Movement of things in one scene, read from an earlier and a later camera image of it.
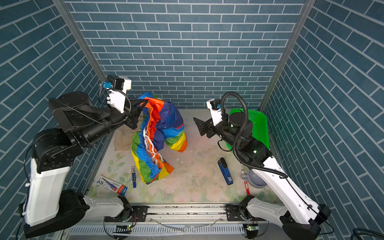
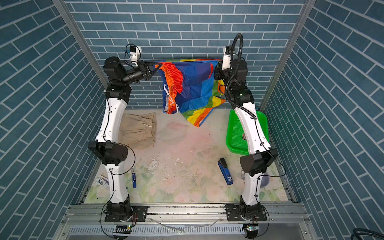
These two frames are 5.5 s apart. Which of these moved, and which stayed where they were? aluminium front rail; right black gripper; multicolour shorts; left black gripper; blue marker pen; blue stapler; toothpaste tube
Moved: right black gripper; multicolour shorts; left black gripper
Stayed: blue stapler; toothpaste tube; blue marker pen; aluminium front rail
